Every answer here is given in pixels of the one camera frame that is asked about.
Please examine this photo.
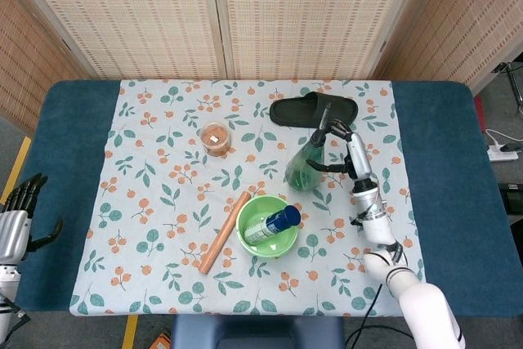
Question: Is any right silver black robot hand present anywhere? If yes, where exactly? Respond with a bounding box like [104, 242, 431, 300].
[308, 118, 373, 182]

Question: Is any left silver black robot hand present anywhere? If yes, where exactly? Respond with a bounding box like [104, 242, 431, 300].
[0, 172, 65, 263]

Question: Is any green transparent spray bottle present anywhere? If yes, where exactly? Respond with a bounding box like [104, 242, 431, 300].
[284, 105, 334, 193]

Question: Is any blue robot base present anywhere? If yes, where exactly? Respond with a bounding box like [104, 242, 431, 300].
[170, 315, 346, 349]

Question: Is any blue and white bottle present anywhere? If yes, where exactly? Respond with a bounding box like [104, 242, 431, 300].
[244, 204, 303, 246]

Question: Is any black slide slipper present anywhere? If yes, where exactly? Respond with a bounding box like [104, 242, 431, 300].
[269, 92, 360, 129]

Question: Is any light green plastic bucket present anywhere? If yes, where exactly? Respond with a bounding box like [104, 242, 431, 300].
[236, 195, 300, 258]

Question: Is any white power strip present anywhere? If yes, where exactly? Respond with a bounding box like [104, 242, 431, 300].
[486, 145, 518, 163]

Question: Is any clear jar with orange contents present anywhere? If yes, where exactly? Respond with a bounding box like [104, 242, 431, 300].
[199, 121, 232, 158]

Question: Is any woven bamboo screen panel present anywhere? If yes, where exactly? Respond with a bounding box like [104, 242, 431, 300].
[2, 0, 228, 81]
[370, 0, 523, 95]
[210, 0, 445, 81]
[0, 0, 96, 134]

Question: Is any wooden rolling pin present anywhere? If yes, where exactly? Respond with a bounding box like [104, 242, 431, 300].
[199, 190, 251, 275]

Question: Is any black device box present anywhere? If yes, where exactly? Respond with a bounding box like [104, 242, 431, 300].
[499, 181, 523, 214]

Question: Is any floral fruit print tablecloth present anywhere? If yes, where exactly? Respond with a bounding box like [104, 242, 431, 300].
[68, 78, 427, 318]

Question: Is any orange box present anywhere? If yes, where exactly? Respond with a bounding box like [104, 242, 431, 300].
[148, 329, 172, 349]

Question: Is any white power cable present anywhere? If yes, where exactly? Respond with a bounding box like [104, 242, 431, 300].
[484, 128, 510, 149]

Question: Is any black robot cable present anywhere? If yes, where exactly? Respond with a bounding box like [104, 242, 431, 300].
[345, 282, 414, 349]

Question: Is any metal stand frame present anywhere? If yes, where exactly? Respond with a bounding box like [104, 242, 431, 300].
[491, 61, 523, 115]

